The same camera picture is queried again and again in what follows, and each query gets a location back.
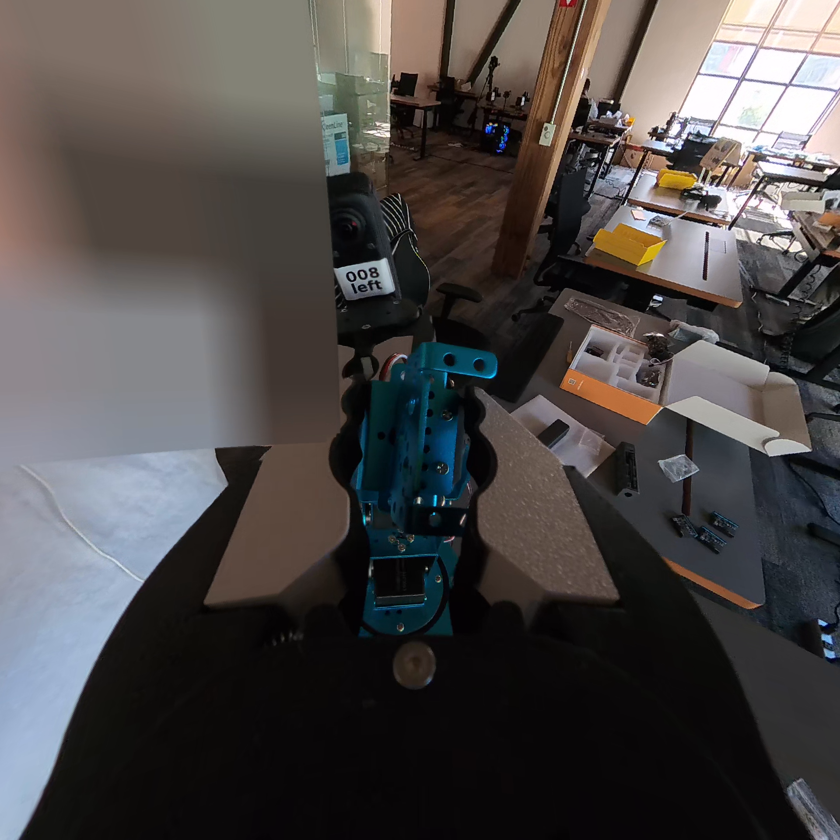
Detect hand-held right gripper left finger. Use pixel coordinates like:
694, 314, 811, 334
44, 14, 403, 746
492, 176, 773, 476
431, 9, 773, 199
203, 386, 367, 636

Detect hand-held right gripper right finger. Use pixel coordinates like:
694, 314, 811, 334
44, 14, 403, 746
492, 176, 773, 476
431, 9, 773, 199
451, 387, 622, 636

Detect blue toy robot arm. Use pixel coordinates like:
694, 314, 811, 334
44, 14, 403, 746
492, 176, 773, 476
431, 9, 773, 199
351, 341, 497, 637

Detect grey desk with orange edge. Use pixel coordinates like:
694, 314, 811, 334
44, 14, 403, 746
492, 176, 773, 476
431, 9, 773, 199
489, 289, 767, 611

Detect wooden top desk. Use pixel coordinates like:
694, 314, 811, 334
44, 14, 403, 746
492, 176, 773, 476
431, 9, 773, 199
390, 95, 442, 158

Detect light desk with slot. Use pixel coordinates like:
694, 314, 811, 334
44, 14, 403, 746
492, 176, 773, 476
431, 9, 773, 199
584, 206, 744, 309

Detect wood edged desk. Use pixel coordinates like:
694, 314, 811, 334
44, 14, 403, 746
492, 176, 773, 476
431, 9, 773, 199
626, 174, 732, 227

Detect black office chair with armrest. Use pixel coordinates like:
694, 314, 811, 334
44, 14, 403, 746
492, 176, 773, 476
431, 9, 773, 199
392, 230, 492, 352

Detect striped cloth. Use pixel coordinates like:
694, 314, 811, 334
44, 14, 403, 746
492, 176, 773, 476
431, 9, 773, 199
377, 193, 419, 260

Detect white paper sheet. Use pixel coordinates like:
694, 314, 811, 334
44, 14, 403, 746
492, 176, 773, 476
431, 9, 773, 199
511, 394, 616, 479

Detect black rectangular pad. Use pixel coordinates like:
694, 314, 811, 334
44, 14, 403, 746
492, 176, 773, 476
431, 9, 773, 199
489, 314, 565, 403

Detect stack of cardboard boxes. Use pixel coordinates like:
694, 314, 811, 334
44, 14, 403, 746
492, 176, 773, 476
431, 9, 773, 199
318, 52, 395, 179

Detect wooden pillar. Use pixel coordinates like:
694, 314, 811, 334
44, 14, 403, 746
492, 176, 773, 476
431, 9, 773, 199
492, 0, 613, 280

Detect flat bag of black parts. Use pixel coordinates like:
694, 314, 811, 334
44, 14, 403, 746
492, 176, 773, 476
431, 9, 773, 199
564, 297, 641, 336

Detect orange white cardboard box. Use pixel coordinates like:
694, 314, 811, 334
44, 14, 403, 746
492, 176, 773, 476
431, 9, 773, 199
560, 325, 813, 458

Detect large yellow plastic bin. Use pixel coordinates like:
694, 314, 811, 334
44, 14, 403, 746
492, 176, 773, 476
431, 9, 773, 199
592, 223, 668, 266

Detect small clear labelled bag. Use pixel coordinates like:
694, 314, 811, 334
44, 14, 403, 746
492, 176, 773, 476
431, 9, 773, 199
784, 779, 840, 840

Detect large grid window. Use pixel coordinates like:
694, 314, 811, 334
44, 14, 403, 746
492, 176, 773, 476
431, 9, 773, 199
679, 0, 840, 142

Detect white earphone cord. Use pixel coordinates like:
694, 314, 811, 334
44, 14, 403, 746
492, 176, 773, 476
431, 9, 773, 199
20, 463, 145, 583

